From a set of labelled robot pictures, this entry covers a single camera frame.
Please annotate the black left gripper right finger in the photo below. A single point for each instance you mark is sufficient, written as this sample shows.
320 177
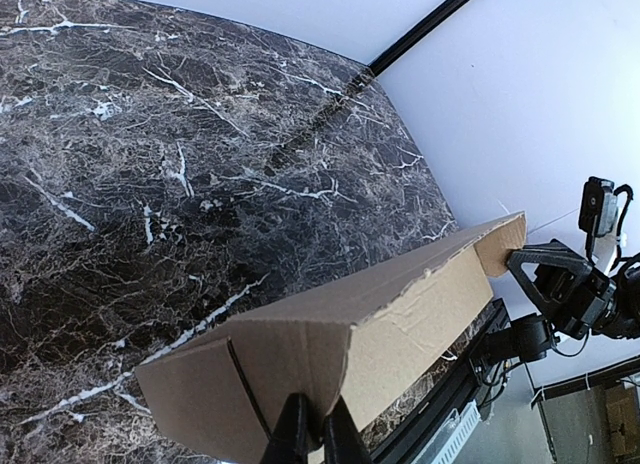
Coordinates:
341 438

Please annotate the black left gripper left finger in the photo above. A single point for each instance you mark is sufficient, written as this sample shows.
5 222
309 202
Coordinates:
288 441

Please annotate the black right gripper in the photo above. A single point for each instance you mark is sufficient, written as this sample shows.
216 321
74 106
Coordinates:
564 286

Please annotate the brown cardboard box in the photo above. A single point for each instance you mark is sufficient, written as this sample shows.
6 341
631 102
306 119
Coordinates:
363 339

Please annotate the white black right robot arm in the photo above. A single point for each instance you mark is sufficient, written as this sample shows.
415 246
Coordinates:
529 338

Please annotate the black front table rail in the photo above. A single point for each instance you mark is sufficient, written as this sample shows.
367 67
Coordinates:
404 429

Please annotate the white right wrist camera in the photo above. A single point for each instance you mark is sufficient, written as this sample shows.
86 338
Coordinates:
603 210

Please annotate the white slotted cable duct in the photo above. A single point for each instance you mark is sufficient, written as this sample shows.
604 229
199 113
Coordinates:
448 441

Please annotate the black right frame post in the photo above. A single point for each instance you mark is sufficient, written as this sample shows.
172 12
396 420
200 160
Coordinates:
415 34

